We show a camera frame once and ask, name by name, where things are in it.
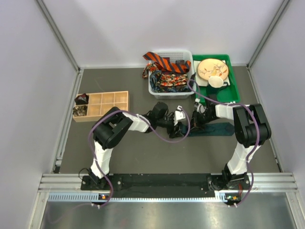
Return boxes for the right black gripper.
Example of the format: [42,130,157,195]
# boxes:
[185,110,218,134]

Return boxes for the dark teal necktie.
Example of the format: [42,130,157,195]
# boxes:
[188,122,235,137]

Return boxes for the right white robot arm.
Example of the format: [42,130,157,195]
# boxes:
[189,100,272,190]

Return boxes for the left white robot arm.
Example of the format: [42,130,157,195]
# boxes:
[88,102,191,189]

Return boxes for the floral patterned tie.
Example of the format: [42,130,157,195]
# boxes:
[142,63,190,93]

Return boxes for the green white mug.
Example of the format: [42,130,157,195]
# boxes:
[208,76,228,89]

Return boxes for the green plastic tray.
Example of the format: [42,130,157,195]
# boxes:
[193,54,240,103]

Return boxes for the beige patterned plate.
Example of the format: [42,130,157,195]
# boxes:
[197,58,229,80]

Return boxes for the orange navy striped tie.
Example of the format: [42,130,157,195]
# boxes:
[143,52,191,73]

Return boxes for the wooden compartment box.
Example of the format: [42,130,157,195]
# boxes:
[72,91,129,122]

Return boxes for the white plastic basket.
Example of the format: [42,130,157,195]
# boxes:
[148,49,195,99]

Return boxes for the dark red rolled tie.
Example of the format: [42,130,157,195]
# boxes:
[74,94,89,105]

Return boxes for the brown patterned rolled tie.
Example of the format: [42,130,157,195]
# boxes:
[72,105,88,116]

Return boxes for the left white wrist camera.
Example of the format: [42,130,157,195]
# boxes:
[173,105,186,125]

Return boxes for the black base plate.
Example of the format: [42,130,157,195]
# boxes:
[81,173,250,198]

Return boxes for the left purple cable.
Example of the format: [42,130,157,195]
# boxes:
[87,106,191,207]

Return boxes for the slotted cable duct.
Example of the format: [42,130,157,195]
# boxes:
[48,193,229,203]

